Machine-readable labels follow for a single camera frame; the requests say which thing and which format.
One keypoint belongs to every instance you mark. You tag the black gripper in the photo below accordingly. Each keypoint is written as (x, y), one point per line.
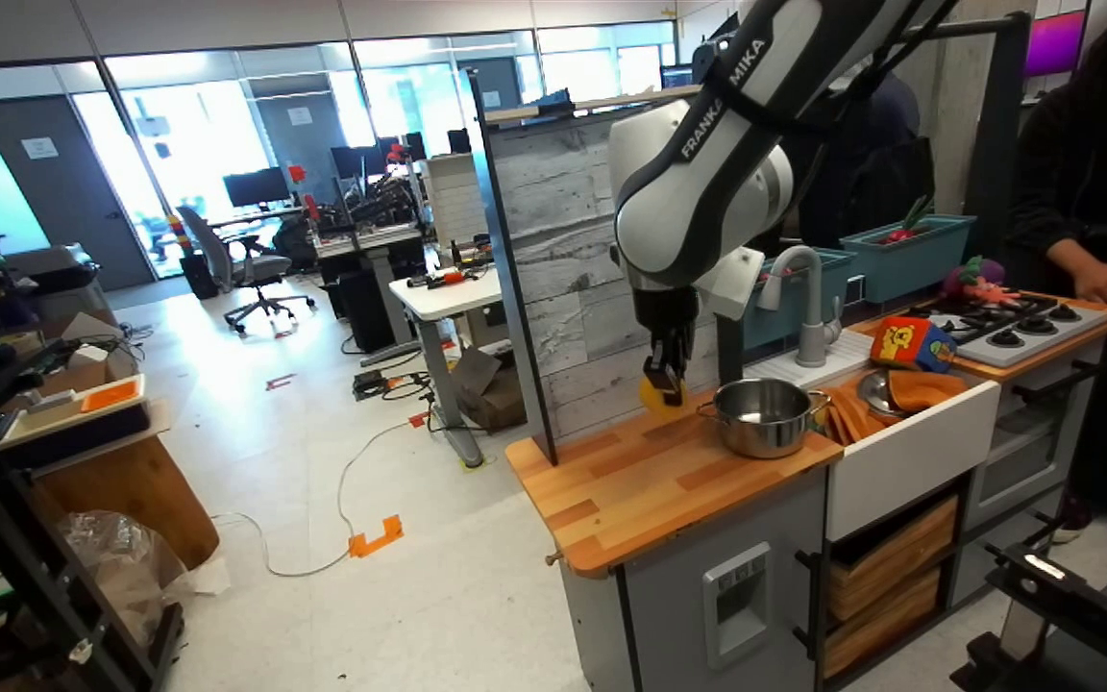
(668, 318)

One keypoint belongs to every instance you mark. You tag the yellow lemon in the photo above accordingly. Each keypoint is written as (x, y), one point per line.
(656, 394)

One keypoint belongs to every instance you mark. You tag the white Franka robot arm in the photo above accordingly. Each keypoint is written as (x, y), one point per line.
(709, 193)

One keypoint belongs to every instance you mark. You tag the stainless steel pot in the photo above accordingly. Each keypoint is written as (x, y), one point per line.
(764, 420)

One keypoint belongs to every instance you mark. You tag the small teal planter box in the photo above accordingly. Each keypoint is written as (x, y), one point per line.
(778, 318)

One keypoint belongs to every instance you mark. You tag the grey toy faucet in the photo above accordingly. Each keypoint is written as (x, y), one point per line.
(811, 309)

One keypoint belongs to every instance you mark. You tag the black bag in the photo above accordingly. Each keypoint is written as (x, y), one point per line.
(490, 388)

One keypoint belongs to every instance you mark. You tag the small steel bowl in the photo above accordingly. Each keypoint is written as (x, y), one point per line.
(877, 394)

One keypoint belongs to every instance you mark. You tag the white office desk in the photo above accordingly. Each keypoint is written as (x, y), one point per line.
(445, 300)

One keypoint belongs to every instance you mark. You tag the colourful snack box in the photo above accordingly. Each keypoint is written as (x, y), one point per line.
(900, 341)

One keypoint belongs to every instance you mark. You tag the white toy sink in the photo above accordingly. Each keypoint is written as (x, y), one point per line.
(913, 460)

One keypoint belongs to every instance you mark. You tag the large teal planter box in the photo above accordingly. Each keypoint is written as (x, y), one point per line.
(913, 257)

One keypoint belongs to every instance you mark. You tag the red radish toy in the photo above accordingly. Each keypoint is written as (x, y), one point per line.
(900, 234)

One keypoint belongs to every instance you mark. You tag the person in dark jacket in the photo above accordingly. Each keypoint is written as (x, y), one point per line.
(882, 168)

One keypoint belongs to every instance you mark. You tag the purple eggplant plush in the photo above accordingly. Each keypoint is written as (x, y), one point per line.
(978, 269)

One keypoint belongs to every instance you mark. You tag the dark office desk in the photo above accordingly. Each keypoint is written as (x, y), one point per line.
(364, 251)

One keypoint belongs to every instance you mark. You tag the pink plush toy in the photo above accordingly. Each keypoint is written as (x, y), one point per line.
(986, 293)

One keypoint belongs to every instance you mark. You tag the black toy stove top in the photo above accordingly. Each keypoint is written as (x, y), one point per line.
(1027, 326)

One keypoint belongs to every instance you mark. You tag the black office chair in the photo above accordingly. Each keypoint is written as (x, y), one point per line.
(250, 269)

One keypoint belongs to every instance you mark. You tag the person in black clothes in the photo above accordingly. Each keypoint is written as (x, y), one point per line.
(1078, 193)

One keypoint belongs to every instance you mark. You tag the black computer monitor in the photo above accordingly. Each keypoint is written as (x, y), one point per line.
(254, 187)

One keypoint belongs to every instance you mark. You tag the black stand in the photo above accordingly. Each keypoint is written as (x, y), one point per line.
(1068, 616)

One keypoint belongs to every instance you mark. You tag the purple screen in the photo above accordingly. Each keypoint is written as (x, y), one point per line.
(1055, 38)

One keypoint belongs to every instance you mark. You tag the cardboard box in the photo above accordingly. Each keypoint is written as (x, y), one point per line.
(131, 493)

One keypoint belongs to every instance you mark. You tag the clear plastic bag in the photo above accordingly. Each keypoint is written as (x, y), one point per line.
(131, 561)

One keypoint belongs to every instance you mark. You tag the orange floor bracket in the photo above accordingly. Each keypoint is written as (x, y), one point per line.
(373, 540)

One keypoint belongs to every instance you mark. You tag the black window frame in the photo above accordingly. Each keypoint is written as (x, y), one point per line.
(1001, 138)

